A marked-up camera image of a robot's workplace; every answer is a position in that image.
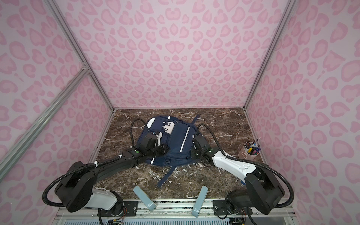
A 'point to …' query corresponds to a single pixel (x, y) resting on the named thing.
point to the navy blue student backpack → (176, 133)
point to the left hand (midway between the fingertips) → (171, 146)
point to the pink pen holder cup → (250, 151)
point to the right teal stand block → (200, 201)
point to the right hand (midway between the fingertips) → (194, 150)
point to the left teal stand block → (149, 205)
